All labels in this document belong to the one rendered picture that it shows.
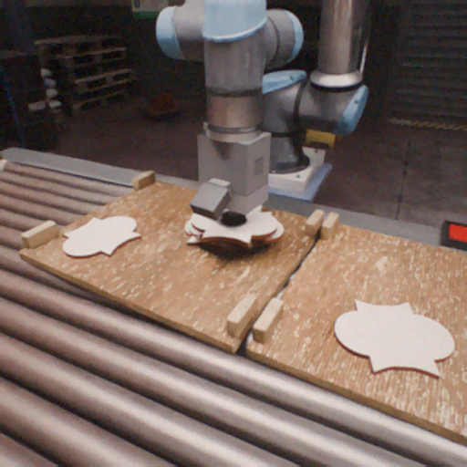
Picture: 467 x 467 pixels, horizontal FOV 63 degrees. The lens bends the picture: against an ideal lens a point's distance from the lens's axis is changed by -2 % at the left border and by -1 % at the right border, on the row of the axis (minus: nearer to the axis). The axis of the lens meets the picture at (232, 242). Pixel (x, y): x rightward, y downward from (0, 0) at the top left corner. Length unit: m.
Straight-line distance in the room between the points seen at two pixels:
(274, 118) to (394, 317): 0.63
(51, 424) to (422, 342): 0.42
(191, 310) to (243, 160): 0.21
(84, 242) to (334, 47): 0.63
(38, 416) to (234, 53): 0.46
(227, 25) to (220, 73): 0.05
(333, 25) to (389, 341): 0.64
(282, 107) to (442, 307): 0.61
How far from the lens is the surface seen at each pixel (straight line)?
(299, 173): 1.03
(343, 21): 0.91
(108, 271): 0.61
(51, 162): 1.17
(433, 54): 5.18
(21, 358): 0.54
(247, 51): 0.50
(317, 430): 0.44
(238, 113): 0.51
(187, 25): 0.65
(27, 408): 0.49
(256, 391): 0.47
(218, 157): 0.54
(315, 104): 0.96
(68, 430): 0.46
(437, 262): 0.69
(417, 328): 0.53
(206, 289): 0.55
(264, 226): 0.59
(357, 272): 0.61
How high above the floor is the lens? 1.28
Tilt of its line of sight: 32 degrees down
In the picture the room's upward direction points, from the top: straight up
